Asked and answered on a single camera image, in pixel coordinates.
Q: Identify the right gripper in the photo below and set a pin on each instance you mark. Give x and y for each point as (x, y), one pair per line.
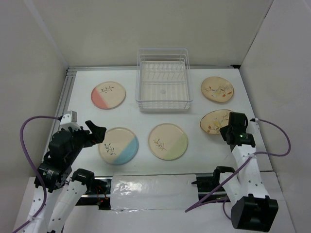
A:
(228, 132)

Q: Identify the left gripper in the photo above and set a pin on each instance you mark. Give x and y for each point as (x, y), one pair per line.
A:
(97, 135)

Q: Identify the pink and cream plate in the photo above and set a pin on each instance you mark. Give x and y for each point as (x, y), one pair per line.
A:
(108, 95)

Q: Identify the white wire dish rack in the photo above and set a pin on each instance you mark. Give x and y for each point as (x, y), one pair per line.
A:
(158, 54)

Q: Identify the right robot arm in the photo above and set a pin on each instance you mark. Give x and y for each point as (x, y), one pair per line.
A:
(252, 208)

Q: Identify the aluminium frame rail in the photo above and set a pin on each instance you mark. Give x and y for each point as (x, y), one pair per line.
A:
(79, 82)

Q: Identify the white drip tray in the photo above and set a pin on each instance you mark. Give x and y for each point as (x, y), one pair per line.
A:
(163, 86)

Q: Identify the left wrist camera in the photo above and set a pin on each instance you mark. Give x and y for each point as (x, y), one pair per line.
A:
(69, 119)

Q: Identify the green and cream plate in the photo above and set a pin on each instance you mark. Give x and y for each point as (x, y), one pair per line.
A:
(167, 141)

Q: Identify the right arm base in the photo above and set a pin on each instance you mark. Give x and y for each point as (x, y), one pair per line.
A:
(204, 185)

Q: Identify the floral cream plate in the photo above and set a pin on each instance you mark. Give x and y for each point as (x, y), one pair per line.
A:
(217, 89)
(213, 121)

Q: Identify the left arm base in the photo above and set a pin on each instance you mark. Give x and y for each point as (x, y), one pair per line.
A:
(99, 195)

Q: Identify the blue and cream plate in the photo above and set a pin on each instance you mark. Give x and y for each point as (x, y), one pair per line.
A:
(120, 146)

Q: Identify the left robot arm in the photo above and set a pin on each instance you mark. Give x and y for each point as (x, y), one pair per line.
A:
(57, 187)

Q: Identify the white taped cover panel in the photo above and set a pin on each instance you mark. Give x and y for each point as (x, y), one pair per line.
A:
(153, 192)

